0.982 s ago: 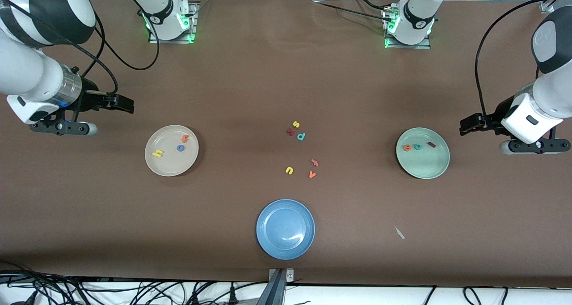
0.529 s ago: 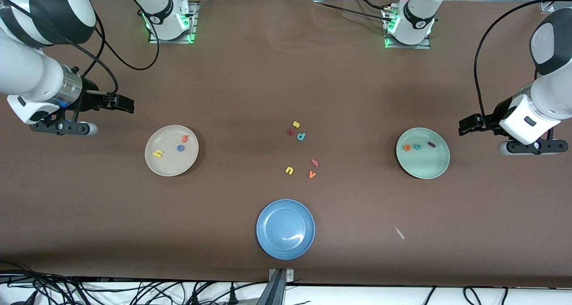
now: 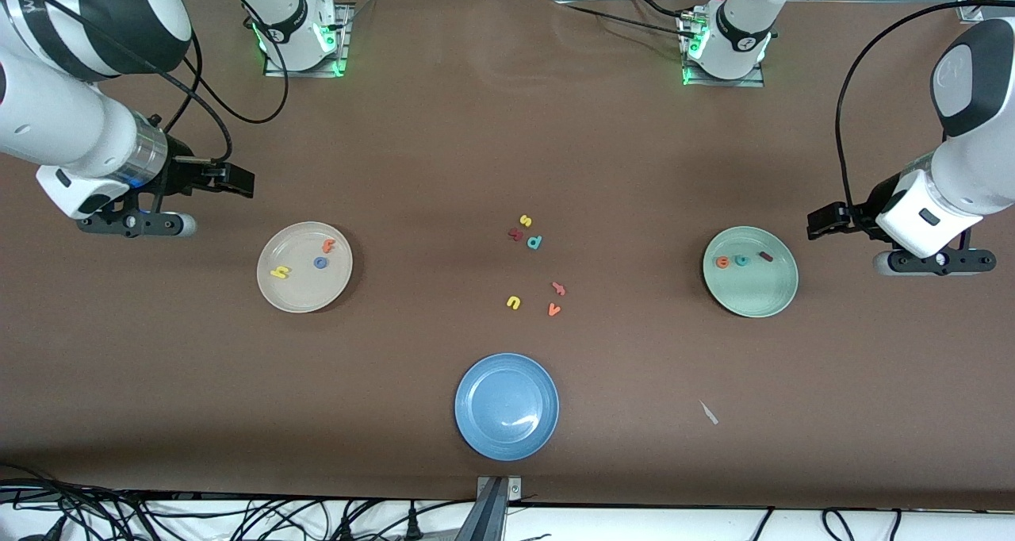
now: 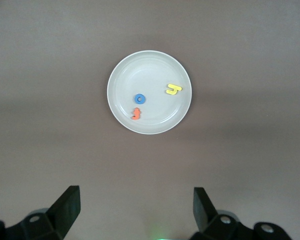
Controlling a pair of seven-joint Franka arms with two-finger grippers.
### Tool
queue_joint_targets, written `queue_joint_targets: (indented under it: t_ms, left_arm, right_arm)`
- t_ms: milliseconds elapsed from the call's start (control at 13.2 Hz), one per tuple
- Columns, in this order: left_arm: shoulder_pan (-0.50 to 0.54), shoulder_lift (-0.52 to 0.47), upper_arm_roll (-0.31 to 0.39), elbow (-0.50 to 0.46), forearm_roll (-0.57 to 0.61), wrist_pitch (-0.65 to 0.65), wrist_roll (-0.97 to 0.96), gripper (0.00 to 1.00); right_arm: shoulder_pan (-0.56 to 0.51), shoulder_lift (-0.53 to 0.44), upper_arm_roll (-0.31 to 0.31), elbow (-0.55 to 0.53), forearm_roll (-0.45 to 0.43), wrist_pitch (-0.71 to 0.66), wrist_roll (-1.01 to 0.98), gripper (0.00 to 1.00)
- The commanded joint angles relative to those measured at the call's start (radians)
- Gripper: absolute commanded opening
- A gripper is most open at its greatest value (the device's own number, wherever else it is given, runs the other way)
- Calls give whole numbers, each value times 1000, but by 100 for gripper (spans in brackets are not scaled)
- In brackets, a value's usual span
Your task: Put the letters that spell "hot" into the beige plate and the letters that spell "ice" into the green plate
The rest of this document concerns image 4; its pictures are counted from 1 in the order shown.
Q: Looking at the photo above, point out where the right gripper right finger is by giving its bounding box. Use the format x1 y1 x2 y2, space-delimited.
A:
189 186 256 240

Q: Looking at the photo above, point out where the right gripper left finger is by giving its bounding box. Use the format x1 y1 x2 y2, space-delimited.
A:
3 185 82 240

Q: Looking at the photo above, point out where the orange letter f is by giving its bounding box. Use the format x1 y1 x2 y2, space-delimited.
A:
130 107 142 121

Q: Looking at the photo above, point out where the yellow letter h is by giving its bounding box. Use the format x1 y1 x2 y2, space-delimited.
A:
165 83 183 96

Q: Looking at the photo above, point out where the blue letter o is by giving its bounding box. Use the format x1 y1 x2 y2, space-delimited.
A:
134 93 146 105

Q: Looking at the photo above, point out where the beige plate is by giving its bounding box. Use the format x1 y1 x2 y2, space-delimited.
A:
106 50 193 136

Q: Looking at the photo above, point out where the brown table cover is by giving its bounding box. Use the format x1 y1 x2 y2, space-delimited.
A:
0 0 300 240

